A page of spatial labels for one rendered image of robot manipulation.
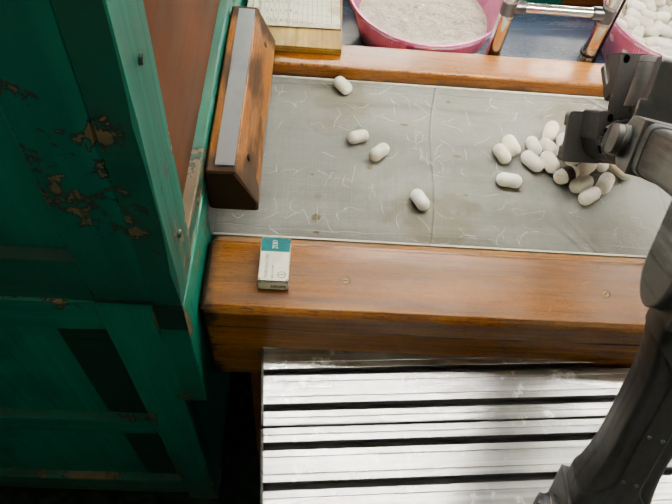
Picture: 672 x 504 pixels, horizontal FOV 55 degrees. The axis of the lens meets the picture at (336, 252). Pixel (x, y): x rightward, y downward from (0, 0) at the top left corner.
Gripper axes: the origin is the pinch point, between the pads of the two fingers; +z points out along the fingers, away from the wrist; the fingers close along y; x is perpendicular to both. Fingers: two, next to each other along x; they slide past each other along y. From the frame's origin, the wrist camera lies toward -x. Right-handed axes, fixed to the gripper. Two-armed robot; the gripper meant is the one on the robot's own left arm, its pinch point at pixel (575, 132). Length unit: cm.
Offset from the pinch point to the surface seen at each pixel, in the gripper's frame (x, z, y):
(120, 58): -6, -52, 50
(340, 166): 6.3, -4.2, 34.0
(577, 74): -8.2, 8.7, -2.6
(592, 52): -11.7, 10.6, -5.2
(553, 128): -0.3, 0.2, 3.3
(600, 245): 13.6, -12.7, -0.4
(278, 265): 15.7, -21.8, 41.4
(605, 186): 6.5, -7.4, -2.2
